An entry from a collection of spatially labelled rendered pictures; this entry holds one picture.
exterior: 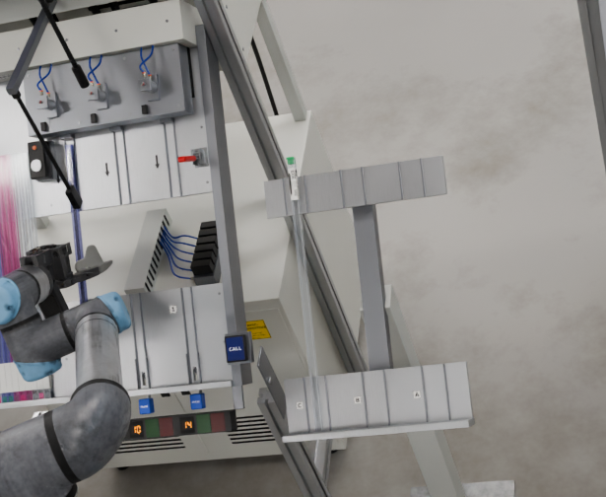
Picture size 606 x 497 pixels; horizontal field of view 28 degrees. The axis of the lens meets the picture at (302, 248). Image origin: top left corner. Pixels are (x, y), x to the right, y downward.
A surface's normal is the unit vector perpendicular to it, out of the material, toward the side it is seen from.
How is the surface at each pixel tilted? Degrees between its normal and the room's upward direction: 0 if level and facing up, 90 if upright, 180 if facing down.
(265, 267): 0
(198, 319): 43
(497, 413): 0
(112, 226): 0
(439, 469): 90
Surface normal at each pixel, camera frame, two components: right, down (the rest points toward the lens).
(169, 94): -0.29, -0.03
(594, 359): -0.29, -0.69
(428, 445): -0.11, 0.71
